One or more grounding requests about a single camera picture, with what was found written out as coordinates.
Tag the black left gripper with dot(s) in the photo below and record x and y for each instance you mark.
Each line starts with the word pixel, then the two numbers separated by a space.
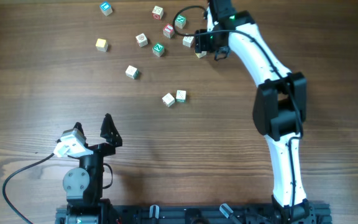
pixel 114 139

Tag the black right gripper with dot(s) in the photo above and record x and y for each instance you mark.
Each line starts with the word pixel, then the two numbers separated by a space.
pixel 202 45

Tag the block with animal drawing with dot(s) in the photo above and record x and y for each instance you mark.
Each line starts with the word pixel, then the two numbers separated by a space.
pixel 202 54

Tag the green framed picture block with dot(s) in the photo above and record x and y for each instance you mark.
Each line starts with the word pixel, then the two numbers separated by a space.
pixel 181 96

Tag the plain white wooden block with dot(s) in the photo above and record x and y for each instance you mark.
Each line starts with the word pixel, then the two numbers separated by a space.
pixel 168 100

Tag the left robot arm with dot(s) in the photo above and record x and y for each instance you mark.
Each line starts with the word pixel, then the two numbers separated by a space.
pixel 84 185

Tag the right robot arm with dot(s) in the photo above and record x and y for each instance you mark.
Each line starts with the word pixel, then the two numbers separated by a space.
pixel 279 107

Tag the plain block number 2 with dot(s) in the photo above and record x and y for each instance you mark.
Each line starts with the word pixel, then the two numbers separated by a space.
pixel 188 41

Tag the green N top block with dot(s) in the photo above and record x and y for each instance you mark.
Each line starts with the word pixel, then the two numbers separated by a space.
pixel 180 21

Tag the red I top block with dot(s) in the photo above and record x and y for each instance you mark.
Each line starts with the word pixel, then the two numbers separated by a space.
pixel 168 31

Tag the green Z top block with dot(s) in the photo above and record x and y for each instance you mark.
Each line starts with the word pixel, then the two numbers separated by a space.
pixel 158 49

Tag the block with green side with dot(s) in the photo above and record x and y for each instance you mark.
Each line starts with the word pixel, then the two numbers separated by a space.
pixel 132 72

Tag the red sided block top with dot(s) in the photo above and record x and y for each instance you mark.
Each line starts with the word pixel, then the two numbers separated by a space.
pixel 157 12

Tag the red Q side block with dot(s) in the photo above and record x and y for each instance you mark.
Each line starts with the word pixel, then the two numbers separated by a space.
pixel 141 40

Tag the yellow top block left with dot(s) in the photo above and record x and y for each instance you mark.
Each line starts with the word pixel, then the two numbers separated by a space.
pixel 102 45

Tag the blue top block far left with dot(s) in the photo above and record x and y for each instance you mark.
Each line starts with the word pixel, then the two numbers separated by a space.
pixel 106 8

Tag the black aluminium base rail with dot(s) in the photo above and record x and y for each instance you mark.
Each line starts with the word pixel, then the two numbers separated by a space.
pixel 253 213

